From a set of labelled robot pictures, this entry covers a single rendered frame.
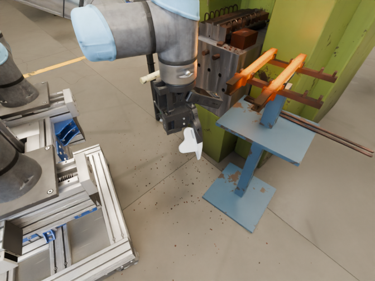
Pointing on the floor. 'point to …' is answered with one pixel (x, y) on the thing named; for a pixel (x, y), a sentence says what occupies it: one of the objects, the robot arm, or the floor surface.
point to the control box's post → (150, 73)
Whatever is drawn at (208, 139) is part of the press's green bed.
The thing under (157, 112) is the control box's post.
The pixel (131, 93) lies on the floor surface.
